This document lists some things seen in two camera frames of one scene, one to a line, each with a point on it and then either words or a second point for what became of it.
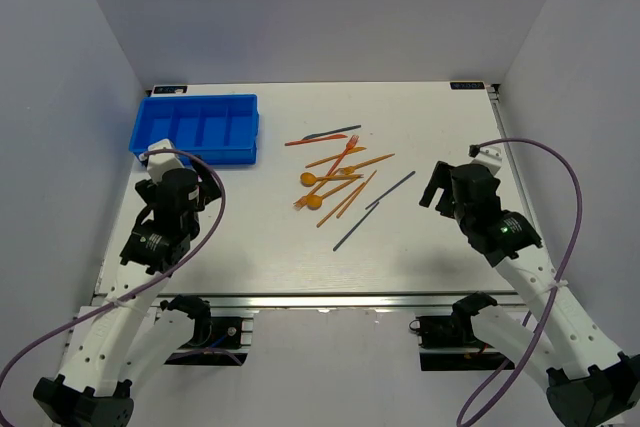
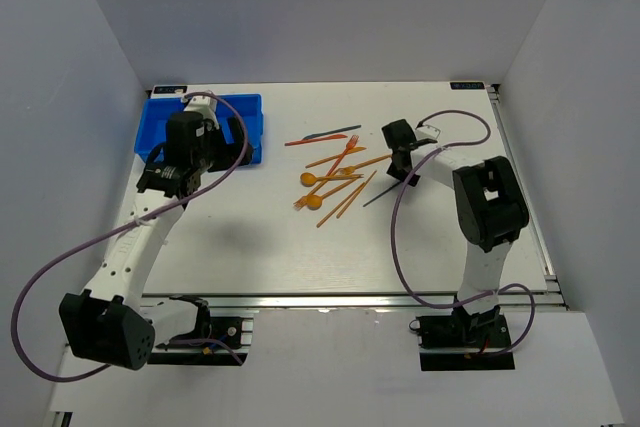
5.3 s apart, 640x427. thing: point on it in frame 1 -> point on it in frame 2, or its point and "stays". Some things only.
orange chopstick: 351,200 stays
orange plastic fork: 302,202 stays
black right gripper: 439,179 -> 397,175
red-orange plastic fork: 353,140 stays
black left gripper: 208,191 -> 231,149
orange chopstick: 322,221 stays
